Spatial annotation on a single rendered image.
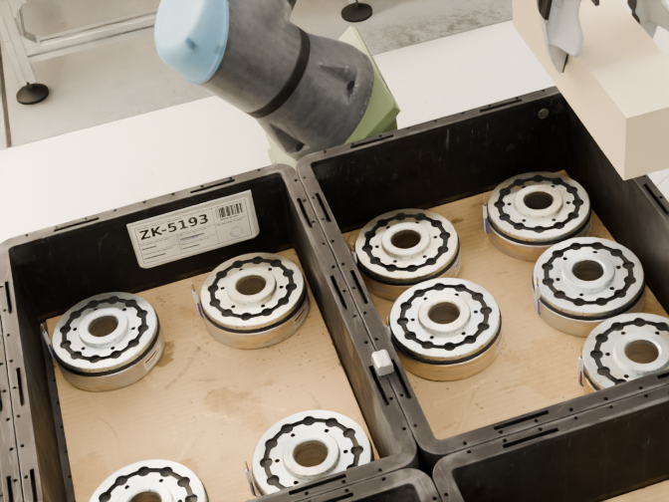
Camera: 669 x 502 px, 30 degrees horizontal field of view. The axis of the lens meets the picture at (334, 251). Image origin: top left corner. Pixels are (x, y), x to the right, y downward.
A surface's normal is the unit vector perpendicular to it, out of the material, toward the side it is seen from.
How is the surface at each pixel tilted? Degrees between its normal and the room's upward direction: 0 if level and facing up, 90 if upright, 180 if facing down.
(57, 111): 0
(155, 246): 90
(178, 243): 90
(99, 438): 0
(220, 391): 0
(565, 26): 76
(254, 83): 91
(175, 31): 47
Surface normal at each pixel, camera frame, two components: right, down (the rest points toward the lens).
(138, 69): -0.12, -0.73
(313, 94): 0.25, 0.18
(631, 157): 0.25, 0.63
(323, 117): 0.11, 0.38
